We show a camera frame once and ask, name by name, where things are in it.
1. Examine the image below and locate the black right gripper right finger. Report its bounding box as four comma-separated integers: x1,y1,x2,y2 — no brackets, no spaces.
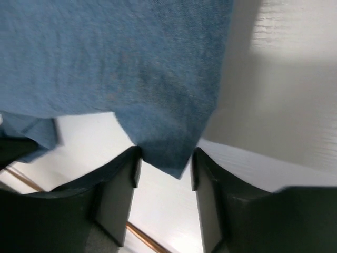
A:
191,148,336,252

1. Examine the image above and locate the blue cloth placemat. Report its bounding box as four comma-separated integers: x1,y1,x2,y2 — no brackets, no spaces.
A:
1,1,233,178

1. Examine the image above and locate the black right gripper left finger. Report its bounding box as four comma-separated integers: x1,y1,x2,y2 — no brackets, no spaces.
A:
1,147,142,253

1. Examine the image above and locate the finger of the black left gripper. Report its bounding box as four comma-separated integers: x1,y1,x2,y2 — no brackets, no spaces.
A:
1,138,37,169

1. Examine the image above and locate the copper knife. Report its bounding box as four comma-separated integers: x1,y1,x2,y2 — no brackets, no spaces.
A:
5,167,170,252

